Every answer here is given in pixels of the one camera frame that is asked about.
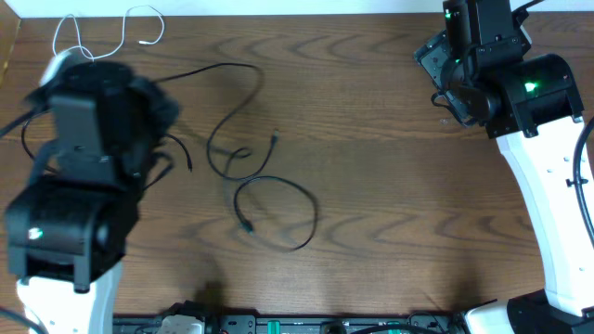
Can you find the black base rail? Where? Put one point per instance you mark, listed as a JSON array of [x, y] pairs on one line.
[[192, 317]]

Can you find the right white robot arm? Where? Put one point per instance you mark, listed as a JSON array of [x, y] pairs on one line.
[[533, 110]]

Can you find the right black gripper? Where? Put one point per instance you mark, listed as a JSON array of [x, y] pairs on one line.
[[433, 57]]

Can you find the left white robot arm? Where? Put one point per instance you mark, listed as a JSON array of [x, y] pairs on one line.
[[67, 230]]

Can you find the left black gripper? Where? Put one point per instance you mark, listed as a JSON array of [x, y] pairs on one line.
[[169, 97]]

